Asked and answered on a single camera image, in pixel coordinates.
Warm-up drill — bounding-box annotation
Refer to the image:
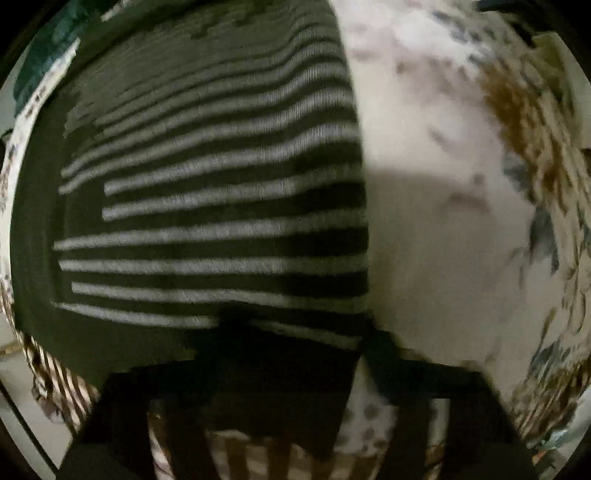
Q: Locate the dark striped knit sweater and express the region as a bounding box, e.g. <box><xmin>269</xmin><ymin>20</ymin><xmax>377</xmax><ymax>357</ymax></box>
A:
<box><xmin>9</xmin><ymin>0</ymin><xmax>399</xmax><ymax>462</ymax></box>

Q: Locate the brown checkered bed sheet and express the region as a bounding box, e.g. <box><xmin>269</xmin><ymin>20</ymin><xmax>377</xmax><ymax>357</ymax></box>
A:
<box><xmin>18</xmin><ymin>331</ymin><xmax>445</xmax><ymax>480</ymax></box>

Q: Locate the floral bed cover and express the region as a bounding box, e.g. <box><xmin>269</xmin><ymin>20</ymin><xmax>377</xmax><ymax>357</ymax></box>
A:
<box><xmin>1</xmin><ymin>1</ymin><xmax>590</xmax><ymax>460</ymax></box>

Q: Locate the dark green plush blanket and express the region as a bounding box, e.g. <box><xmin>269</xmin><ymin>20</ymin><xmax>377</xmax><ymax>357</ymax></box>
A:
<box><xmin>13</xmin><ymin>1</ymin><xmax>96</xmax><ymax>117</ymax></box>

